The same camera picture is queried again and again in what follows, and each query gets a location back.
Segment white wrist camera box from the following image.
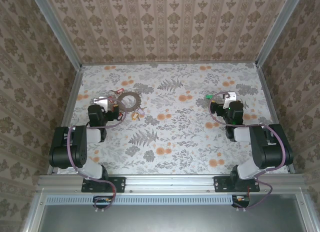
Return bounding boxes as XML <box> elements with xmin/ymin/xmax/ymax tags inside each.
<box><xmin>223</xmin><ymin>91</ymin><xmax>237</xmax><ymax>102</ymax></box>
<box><xmin>93</xmin><ymin>96</ymin><xmax>110</xmax><ymax>112</ymax></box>

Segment large metal keyring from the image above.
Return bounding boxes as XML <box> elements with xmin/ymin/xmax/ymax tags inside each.
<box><xmin>116</xmin><ymin>91</ymin><xmax>142</xmax><ymax>112</ymax></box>

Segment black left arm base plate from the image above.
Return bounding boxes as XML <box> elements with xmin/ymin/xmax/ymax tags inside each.
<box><xmin>81</xmin><ymin>176</ymin><xmax>126</xmax><ymax>193</ymax></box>

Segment aluminium frame post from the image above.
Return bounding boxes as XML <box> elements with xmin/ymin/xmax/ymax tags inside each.
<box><xmin>29</xmin><ymin>0</ymin><xmax>83</xmax><ymax>69</ymax></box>
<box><xmin>255</xmin><ymin>0</ymin><xmax>305</xmax><ymax>68</ymax></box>

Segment grey metal sheet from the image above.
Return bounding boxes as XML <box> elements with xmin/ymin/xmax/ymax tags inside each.
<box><xmin>23</xmin><ymin>188</ymin><xmax>315</xmax><ymax>232</ymax></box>

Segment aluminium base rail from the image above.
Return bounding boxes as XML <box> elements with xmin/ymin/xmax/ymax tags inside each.
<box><xmin>37</xmin><ymin>173</ymin><xmax>305</xmax><ymax>193</ymax></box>

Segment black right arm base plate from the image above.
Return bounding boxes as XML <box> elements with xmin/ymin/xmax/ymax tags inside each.
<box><xmin>213</xmin><ymin>176</ymin><xmax>261</xmax><ymax>193</ymax></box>

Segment aluminium table side rail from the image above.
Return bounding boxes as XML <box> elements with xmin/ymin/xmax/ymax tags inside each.
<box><xmin>256</xmin><ymin>64</ymin><xmax>296</xmax><ymax>173</ymax></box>
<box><xmin>47</xmin><ymin>66</ymin><xmax>85</xmax><ymax>174</ymax></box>

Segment black connector box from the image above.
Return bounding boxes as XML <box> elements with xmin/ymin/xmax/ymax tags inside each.
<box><xmin>231</xmin><ymin>194</ymin><xmax>251</xmax><ymax>208</ymax></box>
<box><xmin>92</xmin><ymin>195</ymin><xmax>116</xmax><ymax>209</ymax></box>

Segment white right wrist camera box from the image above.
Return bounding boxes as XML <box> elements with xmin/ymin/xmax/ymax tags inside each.
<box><xmin>223</xmin><ymin>91</ymin><xmax>237</xmax><ymax>102</ymax></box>

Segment grey slotted cable duct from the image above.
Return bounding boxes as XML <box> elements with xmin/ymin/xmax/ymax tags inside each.
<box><xmin>46</xmin><ymin>194</ymin><xmax>251</xmax><ymax>205</ymax></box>

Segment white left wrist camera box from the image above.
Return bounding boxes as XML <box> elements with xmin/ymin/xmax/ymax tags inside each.
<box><xmin>93</xmin><ymin>96</ymin><xmax>110</xmax><ymax>112</ymax></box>

